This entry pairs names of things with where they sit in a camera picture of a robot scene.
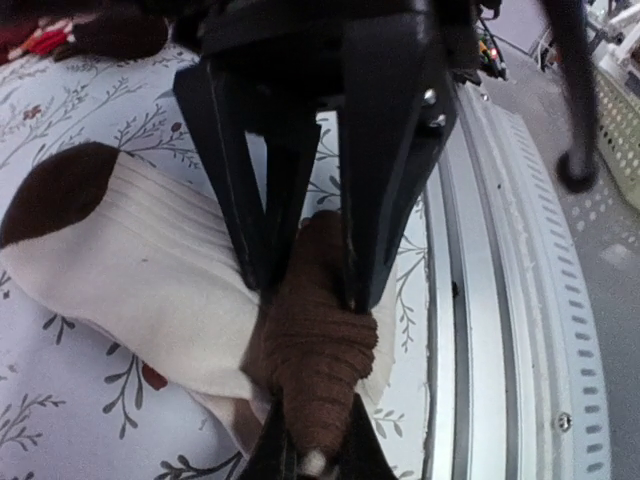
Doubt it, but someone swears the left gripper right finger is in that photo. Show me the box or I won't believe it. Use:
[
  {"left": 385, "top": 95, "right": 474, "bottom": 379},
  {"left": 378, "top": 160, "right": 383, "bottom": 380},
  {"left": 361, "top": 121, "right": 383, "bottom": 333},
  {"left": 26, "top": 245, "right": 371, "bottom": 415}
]
[{"left": 333, "top": 394, "right": 397, "bottom": 480}]

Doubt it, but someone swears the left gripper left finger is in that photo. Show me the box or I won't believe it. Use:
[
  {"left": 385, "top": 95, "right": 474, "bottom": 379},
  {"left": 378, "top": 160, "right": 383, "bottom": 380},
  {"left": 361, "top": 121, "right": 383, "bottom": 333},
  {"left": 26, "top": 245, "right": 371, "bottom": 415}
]
[{"left": 238, "top": 392, "right": 300, "bottom": 480}]

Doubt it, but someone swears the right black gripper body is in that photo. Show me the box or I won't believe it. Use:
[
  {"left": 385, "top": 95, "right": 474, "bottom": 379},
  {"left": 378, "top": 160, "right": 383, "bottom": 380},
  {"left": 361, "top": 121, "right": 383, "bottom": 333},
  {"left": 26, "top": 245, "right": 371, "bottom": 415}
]
[{"left": 175, "top": 1, "right": 479, "bottom": 111}]

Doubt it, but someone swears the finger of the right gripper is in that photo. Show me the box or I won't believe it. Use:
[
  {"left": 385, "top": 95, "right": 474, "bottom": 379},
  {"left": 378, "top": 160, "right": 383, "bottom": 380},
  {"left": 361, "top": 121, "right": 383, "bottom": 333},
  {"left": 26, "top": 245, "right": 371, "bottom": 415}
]
[
  {"left": 338, "top": 14, "right": 456, "bottom": 313},
  {"left": 173, "top": 62, "right": 320, "bottom": 290}
]

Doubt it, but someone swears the cream and brown sock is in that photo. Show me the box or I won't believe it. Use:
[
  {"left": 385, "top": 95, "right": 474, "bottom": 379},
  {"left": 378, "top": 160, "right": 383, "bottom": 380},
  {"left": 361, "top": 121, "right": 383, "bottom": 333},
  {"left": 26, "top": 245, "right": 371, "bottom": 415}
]
[{"left": 1, "top": 142, "right": 395, "bottom": 478}]

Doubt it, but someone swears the beige ribbed sock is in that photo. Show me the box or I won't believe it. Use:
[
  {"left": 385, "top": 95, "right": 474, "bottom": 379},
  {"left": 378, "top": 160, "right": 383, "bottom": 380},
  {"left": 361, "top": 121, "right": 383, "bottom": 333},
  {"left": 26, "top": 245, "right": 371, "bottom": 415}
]
[{"left": 51, "top": 14, "right": 169, "bottom": 62}]

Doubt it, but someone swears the striped maroon sock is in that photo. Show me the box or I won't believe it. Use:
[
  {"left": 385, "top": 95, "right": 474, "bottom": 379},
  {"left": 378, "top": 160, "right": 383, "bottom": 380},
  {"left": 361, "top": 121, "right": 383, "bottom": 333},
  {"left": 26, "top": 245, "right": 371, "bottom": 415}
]
[{"left": 1, "top": 17, "right": 73, "bottom": 65}]

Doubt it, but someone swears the beige perforated basket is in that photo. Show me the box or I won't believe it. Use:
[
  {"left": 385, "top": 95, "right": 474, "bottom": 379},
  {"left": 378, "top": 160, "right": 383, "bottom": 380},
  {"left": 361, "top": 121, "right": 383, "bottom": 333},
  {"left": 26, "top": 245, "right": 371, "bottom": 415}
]
[{"left": 589, "top": 29, "right": 640, "bottom": 204}]

